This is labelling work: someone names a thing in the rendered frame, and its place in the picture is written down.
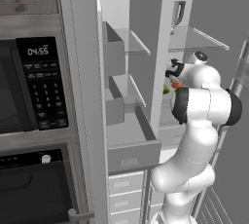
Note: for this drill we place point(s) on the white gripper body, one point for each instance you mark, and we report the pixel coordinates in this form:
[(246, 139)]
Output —
[(170, 72)]

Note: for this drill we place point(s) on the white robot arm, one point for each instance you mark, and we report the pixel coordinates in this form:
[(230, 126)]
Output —
[(194, 156)]

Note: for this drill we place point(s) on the orange squash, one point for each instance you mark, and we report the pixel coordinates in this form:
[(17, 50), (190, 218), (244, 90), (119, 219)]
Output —
[(176, 85)]

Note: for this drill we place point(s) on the yellow-green lemon wedge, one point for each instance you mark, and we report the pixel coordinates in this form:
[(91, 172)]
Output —
[(166, 88)]

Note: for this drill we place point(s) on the short glass fridge shelf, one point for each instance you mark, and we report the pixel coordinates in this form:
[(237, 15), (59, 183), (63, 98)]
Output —
[(136, 88)]

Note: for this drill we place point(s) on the narrow glass fridge shelf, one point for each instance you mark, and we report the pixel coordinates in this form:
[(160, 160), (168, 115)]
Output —
[(137, 41)]

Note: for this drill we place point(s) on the wide glass fridge shelf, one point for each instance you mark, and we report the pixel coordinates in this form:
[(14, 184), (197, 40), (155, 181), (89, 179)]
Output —
[(201, 38)]

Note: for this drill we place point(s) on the grey fridge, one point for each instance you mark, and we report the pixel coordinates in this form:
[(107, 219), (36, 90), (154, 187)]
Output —
[(181, 7)]

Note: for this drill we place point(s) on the grey fridge door with rails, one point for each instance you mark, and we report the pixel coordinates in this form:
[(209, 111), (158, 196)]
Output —
[(233, 156)]

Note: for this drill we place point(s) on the white fridge drawer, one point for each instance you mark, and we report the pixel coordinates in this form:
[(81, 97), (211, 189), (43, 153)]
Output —
[(125, 183), (124, 217), (124, 202)]

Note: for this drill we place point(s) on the large grey door bin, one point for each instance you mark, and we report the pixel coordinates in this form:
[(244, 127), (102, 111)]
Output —
[(113, 54)]

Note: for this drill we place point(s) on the small grey door bin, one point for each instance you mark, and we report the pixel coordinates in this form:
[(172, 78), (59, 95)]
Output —
[(114, 109)]

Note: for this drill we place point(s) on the black microwave oven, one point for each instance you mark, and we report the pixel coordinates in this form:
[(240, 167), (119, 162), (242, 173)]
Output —
[(32, 85)]

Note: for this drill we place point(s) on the white oven knob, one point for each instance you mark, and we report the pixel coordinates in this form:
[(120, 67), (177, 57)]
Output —
[(46, 159)]

